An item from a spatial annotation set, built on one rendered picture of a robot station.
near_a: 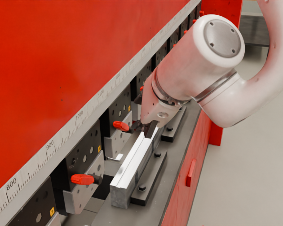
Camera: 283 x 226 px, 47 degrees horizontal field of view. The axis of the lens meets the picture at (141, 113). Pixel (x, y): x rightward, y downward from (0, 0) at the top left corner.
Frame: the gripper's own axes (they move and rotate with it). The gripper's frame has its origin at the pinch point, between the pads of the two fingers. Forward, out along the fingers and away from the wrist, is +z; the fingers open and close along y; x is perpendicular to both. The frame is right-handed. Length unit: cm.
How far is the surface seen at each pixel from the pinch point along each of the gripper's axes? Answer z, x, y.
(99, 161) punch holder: 9.7, 5.9, -10.1
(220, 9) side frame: 98, -85, 136
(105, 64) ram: -1.8, 10.0, 8.6
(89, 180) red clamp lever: -0.7, 9.4, -16.7
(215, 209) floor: 139, -107, 1
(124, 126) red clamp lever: 7.1, 1.5, -1.3
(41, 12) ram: -22.3, 24.0, 2.2
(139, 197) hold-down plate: 44.0, -16.9, -11.9
